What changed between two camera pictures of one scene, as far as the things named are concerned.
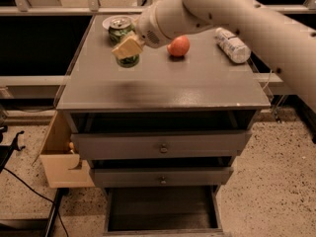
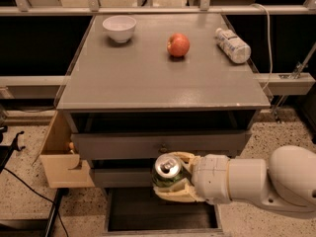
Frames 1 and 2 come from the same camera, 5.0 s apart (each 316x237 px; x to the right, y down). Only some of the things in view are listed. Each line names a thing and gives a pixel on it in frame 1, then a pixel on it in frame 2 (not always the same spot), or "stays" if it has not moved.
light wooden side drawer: [59, 158] stays
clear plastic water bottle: [236, 49] stays
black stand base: [34, 227] stays
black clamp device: [7, 150] stays
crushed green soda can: [120, 27] to [167, 170]
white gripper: [147, 29] to [210, 178]
